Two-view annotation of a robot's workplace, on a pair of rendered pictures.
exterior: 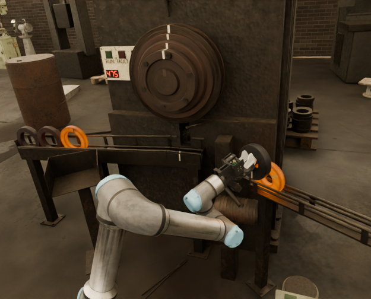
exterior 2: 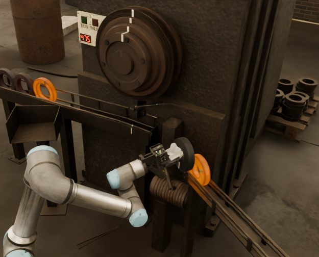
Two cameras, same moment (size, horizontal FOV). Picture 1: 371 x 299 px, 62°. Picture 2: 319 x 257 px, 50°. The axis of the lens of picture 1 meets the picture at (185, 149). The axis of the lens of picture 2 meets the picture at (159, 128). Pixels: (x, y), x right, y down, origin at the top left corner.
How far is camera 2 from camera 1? 45 cm
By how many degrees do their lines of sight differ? 8
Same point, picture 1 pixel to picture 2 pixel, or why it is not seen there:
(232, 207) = (165, 187)
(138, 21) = not seen: outside the picture
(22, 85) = (21, 14)
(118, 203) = (35, 173)
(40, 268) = not seen: outside the picture
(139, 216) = (49, 187)
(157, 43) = (120, 24)
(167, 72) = (123, 54)
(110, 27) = not seen: outside the picture
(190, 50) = (148, 37)
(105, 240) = (27, 198)
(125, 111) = (93, 75)
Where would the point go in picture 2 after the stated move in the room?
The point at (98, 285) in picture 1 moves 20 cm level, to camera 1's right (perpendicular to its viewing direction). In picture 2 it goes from (18, 230) to (66, 238)
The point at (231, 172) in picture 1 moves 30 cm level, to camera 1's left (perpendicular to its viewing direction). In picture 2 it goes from (155, 160) to (88, 151)
